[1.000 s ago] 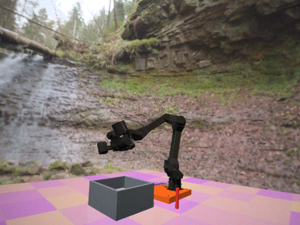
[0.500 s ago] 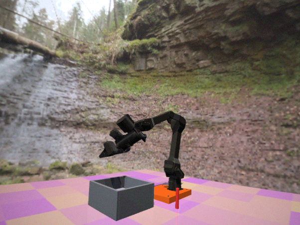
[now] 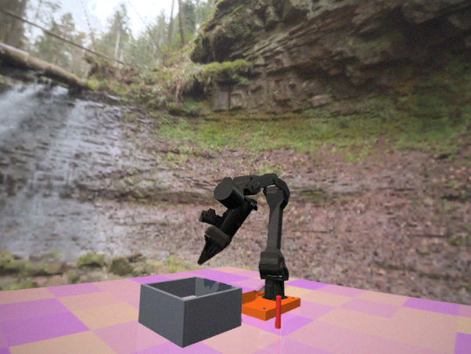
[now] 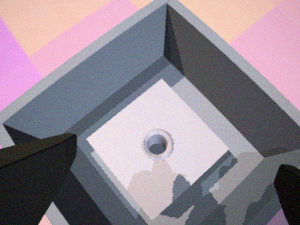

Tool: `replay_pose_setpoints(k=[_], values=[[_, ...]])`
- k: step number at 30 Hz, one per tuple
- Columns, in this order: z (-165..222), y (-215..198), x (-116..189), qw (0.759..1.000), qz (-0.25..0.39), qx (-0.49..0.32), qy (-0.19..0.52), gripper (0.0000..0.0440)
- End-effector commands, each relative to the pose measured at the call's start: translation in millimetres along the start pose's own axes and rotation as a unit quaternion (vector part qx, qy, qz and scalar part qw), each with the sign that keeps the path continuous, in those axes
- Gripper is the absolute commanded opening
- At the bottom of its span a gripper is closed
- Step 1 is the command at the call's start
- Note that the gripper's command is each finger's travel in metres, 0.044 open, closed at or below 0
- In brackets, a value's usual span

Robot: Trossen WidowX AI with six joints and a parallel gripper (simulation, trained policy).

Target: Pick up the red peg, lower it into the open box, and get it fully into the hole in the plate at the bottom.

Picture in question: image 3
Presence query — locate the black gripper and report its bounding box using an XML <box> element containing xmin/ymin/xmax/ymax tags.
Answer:
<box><xmin>198</xmin><ymin>209</ymin><xmax>244</xmax><ymax>265</ymax></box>

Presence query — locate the red peg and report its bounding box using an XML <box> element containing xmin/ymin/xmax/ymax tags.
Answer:
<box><xmin>275</xmin><ymin>296</ymin><xmax>282</xmax><ymax>329</ymax></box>

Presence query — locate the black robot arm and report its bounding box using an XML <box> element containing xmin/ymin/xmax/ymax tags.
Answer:
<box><xmin>199</xmin><ymin>173</ymin><xmax>290</xmax><ymax>301</ymax></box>

